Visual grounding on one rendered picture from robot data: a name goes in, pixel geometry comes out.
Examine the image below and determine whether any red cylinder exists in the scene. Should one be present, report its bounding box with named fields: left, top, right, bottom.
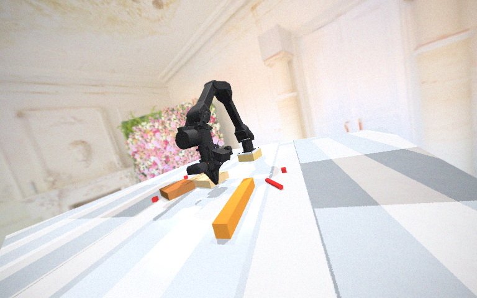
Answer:
left=265, top=178, right=283, bottom=190

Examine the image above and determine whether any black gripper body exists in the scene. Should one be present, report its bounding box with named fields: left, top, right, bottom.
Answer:
left=186, top=142, right=220, bottom=175

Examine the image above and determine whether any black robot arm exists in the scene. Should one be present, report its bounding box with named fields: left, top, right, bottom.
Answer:
left=175, top=80, right=256, bottom=163

